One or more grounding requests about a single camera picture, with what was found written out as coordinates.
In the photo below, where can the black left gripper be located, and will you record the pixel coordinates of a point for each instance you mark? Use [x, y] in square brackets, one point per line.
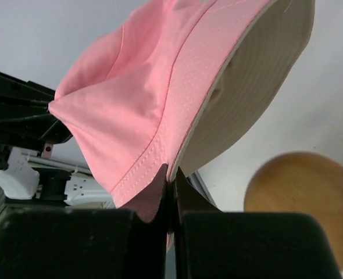
[25, 120]

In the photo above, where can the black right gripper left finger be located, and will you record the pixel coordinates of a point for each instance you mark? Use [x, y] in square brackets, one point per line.
[78, 243]

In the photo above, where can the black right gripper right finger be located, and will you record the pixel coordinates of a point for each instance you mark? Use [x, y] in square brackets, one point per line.
[210, 243]

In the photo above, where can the pink bucket hat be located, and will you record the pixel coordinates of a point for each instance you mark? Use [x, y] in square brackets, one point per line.
[132, 98]

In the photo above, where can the cream bucket hat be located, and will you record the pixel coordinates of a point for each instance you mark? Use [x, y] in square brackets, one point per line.
[228, 71]

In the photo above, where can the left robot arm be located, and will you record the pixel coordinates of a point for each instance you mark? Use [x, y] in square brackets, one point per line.
[29, 179]

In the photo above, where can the wooden hat stand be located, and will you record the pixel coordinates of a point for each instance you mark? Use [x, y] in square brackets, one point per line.
[301, 182]

